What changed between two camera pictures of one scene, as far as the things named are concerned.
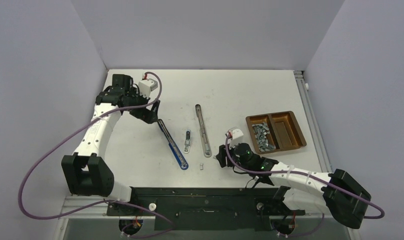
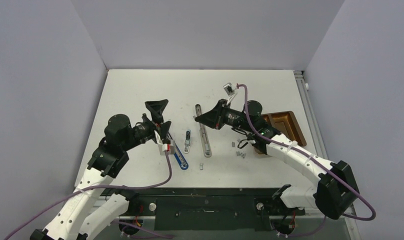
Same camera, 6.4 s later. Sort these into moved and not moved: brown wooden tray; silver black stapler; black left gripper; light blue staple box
Moved: black left gripper
Not moved: brown wooden tray; silver black stapler; light blue staple box
